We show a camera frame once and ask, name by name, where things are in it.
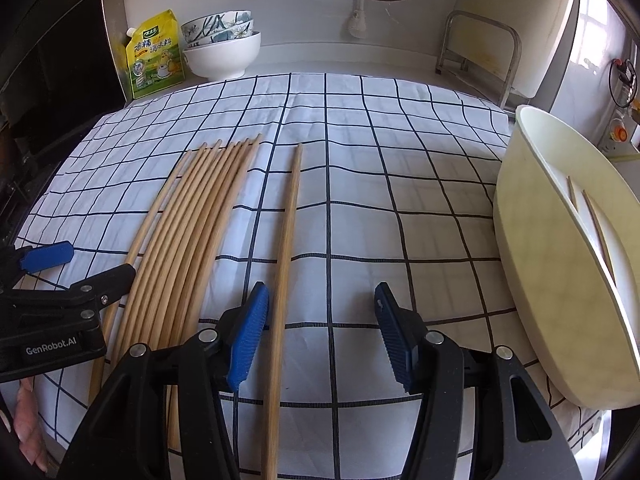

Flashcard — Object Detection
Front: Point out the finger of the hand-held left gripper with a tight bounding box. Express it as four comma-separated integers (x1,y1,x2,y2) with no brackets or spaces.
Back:
0,241,75,292
0,262,137,327

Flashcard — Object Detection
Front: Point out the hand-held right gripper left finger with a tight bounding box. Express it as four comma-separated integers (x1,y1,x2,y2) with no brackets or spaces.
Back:
70,281,271,480

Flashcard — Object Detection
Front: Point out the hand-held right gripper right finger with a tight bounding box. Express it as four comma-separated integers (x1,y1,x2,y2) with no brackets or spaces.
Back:
374,281,583,480

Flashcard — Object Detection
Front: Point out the row of wooden chopsticks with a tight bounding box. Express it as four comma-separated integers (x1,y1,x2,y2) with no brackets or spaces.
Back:
88,133,262,453

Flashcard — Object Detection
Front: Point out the cream plastic container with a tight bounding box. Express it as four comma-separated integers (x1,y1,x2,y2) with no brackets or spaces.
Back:
492,104,640,409

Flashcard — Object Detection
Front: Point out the person's left hand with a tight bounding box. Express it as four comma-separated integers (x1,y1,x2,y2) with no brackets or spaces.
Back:
0,377,49,473

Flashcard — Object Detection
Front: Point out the white checked cloth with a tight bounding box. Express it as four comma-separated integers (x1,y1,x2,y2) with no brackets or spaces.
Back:
15,72,606,480

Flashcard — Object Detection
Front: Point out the black stove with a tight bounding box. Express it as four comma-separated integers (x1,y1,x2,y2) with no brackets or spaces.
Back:
0,0,126,261

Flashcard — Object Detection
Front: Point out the yellow seasoning pouch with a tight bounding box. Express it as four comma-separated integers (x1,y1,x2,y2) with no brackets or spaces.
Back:
125,9,187,100

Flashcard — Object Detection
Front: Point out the white ceramic bowl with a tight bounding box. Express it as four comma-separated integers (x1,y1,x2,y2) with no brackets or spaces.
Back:
182,31,262,80

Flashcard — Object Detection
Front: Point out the blue floral bowl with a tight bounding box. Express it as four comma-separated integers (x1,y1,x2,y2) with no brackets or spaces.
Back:
184,18,255,47
181,9,252,41

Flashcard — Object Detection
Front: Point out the metal rack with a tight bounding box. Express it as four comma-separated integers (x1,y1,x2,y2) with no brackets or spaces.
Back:
435,10,522,108

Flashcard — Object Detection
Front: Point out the cream cutting board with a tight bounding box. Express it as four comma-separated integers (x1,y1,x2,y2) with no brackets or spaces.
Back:
455,0,581,98

